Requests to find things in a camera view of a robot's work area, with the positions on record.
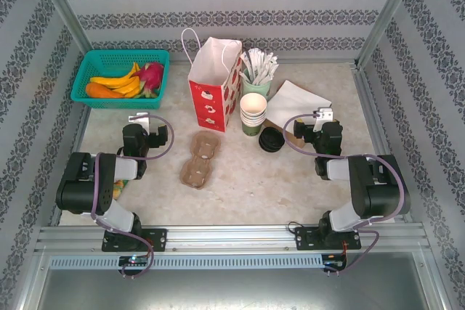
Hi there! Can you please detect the grey slotted cable tray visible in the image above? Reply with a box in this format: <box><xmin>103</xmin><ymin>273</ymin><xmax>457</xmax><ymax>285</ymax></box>
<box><xmin>49</xmin><ymin>254</ymin><xmax>326</xmax><ymax>270</ymax></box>

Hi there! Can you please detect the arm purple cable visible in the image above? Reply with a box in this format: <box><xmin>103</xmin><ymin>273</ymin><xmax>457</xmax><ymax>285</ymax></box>
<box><xmin>283</xmin><ymin>113</ymin><xmax>405</xmax><ymax>274</ymax></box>
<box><xmin>90</xmin><ymin>113</ymin><xmax>175</xmax><ymax>280</ymax></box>

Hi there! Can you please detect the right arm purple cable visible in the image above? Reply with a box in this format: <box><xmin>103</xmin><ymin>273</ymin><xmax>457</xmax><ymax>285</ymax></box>
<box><xmin>283</xmin><ymin>113</ymin><xmax>405</xmax><ymax>274</ymax></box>

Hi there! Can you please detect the stack of paper cups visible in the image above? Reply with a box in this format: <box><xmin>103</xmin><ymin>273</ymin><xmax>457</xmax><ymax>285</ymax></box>
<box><xmin>239</xmin><ymin>92</ymin><xmax>268</xmax><ymax>137</ymax></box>

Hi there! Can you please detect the teal plastic basket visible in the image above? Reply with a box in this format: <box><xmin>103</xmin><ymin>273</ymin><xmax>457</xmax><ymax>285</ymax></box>
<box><xmin>70</xmin><ymin>49</ymin><xmax>171</xmax><ymax>110</ymax></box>

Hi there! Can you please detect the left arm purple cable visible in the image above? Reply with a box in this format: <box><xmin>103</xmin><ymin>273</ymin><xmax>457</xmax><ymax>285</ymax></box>
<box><xmin>90</xmin><ymin>113</ymin><xmax>175</xmax><ymax>280</ymax></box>

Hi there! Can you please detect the left small circuit board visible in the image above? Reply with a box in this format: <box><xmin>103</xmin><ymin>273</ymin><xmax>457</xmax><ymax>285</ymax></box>
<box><xmin>118</xmin><ymin>255</ymin><xmax>150</xmax><ymax>266</ymax></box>

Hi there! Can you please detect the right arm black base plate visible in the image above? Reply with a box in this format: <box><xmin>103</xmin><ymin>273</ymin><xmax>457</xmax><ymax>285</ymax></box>
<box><xmin>294</xmin><ymin>226</ymin><xmax>363</xmax><ymax>252</ymax></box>

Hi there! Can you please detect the grey metal panel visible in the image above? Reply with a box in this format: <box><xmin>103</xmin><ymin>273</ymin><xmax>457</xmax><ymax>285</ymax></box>
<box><xmin>21</xmin><ymin>251</ymin><xmax>448</xmax><ymax>310</ymax></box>

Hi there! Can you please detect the aluminium frame post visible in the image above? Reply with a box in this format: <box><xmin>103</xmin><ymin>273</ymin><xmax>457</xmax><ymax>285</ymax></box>
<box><xmin>27</xmin><ymin>0</ymin><xmax>94</xmax><ymax>53</ymax></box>
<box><xmin>352</xmin><ymin>0</ymin><xmax>426</xmax><ymax>68</ymax></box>

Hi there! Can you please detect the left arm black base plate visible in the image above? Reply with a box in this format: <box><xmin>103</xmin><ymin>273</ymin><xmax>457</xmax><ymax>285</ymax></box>
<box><xmin>101</xmin><ymin>228</ymin><xmax>168</xmax><ymax>253</ymax></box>

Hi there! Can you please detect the bunch of white straws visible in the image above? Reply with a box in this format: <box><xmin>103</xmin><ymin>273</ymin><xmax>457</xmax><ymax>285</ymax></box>
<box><xmin>239</xmin><ymin>47</ymin><xmax>280</xmax><ymax>86</ymax></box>

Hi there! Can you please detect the pink toy dragon fruit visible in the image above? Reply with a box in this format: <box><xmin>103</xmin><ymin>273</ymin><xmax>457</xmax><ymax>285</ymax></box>
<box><xmin>130</xmin><ymin>62</ymin><xmax>166</xmax><ymax>99</ymax></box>

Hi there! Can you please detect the green yellow snack packet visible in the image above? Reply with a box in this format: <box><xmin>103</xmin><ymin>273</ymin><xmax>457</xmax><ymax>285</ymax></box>
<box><xmin>112</xmin><ymin>178</ymin><xmax>130</xmax><ymax>200</ymax></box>

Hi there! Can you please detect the yellow toy banana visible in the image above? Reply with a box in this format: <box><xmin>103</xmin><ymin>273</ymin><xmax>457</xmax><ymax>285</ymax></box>
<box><xmin>89</xmin><ymin>62</ymin><xmax>141</xmax><ymax>89</ymax></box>
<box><xmin>108</xmin><ymin>77</ymin><xmax>144</xmax><ymax>99</ymax></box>

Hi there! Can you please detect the right small circuit board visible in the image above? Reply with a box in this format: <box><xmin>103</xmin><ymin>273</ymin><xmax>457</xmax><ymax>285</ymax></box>
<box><xmin>322</xmin><ymin>254</ymin><xmax>348</xmax><ymax>271</ymax></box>

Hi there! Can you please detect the green paper straw cup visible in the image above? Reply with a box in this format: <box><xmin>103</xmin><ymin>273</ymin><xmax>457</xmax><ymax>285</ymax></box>
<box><xmin>241</xmin><ymin>68</ymin><xmax>272</xmax><ymax>102</ymax></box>

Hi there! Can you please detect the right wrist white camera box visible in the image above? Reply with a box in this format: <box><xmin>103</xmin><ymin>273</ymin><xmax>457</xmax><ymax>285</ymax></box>
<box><xmin>312</xmin><ymin>106</ymin><xmax>333</xmax><ymax>123</ymax></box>

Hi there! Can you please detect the orange carrot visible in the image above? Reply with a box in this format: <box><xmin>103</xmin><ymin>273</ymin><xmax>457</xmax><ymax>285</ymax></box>
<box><xmin>85</xmin><ymin>82</ymin><xmax>125</xmax><ymax>99</ymax></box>

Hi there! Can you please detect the stack of black cup lids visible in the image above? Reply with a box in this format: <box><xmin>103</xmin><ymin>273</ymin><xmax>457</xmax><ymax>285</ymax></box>
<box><xmin>258</xmin><ymin>127</ymin><xmax>285</xmax><ymax>152</ymax></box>

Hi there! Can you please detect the red white paper bag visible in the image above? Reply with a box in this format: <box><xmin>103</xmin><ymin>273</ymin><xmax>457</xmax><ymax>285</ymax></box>
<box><xmin>181</xmin><ymin>28</ymin><xmax>243</xmax><ymax>133</ymax></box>

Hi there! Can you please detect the aluminium mounting rail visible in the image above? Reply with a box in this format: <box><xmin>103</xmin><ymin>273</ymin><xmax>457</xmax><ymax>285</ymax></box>
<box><xmin>34</xmin><ymin>224</ymin><xmax>428</xmax><ymax>253</ymax></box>

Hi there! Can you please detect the brown cardboard cup carrier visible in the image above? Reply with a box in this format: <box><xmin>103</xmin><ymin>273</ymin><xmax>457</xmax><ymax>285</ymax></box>
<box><xmin>180</xmin><ymin>131</ymin><xmax>222</xmax><ymax>190</ymax></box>

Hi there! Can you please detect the white napkin stack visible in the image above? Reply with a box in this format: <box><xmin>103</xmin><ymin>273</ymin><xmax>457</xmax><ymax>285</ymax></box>
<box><xmin>266</xmin><ymin>79</ymin><xmax>333</xmax><ymax>133</ymax></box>

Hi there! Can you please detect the small circuit board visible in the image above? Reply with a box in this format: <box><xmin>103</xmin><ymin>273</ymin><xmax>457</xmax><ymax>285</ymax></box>
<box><xmin>322</xmin><ymin>254</ymin><xmax>348</xmax><ymax>271</ymax></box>
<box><xmin>118</xmin><ymin>255</ymin><xmax>150</xmax><ymax>266</ymax></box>

